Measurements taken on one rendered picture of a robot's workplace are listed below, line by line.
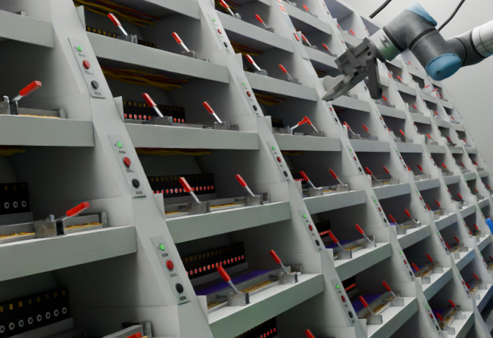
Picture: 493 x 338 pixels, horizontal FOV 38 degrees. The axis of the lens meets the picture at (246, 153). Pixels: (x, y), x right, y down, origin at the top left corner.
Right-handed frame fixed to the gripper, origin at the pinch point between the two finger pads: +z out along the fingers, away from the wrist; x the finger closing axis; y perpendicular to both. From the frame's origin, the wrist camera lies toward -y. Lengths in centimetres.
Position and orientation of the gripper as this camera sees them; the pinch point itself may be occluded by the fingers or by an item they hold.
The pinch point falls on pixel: (329, 100)
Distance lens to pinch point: 210.2
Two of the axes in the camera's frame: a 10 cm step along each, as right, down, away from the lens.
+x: -4.2, 0.0, -9.1
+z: -7.3, 5.9, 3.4
